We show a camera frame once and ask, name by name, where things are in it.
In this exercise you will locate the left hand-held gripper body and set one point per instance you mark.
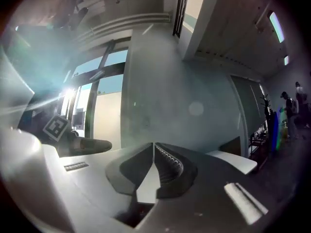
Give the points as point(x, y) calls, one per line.
point(56, 127)

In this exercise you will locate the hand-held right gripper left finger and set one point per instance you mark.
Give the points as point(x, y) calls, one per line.
point(92, 178)

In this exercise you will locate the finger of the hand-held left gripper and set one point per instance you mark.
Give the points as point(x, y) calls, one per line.
point(93, 145)

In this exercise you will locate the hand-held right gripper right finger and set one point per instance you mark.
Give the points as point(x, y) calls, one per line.
point(209, 193)

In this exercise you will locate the black coat rack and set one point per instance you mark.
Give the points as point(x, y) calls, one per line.
point(267, 115)

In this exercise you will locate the white ceiling ducts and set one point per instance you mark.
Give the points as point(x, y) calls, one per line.
point(126, 24)

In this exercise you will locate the long ceiling lamp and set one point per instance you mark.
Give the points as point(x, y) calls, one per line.
point(277, 27)
point(286, 60)

